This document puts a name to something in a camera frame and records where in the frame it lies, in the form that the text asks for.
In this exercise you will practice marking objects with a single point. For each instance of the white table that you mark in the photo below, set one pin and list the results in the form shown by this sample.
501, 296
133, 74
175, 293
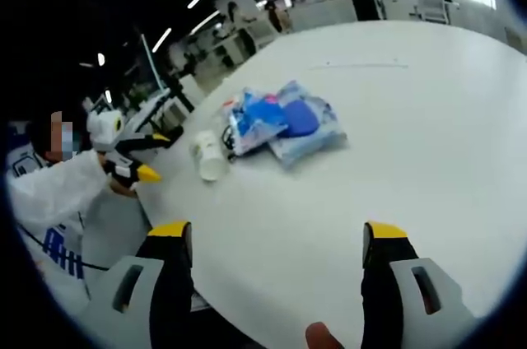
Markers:
411, 139

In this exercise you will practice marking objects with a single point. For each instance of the person's torso white printed shirt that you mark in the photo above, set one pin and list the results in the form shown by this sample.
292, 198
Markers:
53, 258

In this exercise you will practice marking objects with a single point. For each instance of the office desk with monitor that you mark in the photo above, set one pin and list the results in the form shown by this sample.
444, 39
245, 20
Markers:
158, 112

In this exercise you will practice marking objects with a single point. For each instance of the person's right hand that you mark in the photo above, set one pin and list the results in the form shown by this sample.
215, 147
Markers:
321, 336

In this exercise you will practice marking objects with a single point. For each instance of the small blue plastic packet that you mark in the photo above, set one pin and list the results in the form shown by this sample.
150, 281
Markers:
255, 122

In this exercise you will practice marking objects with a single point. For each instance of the large blue plastic packet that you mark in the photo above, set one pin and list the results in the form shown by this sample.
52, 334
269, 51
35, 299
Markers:
306, 127

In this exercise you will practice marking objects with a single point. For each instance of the person's left hand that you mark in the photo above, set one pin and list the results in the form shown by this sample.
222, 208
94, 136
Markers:
121, 188

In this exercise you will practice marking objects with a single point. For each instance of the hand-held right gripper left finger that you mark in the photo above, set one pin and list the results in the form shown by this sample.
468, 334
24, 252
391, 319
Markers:
136, 303

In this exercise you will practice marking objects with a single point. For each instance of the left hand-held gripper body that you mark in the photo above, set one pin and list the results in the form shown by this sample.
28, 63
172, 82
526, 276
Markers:
103, 128

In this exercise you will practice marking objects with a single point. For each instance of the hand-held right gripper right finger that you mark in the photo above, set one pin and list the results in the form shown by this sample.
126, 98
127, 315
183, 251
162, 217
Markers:
411, 308

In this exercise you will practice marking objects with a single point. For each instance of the white paper cup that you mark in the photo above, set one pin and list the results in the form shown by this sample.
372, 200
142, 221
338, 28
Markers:
208, 155

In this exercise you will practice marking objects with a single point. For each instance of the grey partition panel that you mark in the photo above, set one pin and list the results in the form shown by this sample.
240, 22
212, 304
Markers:
323, 13

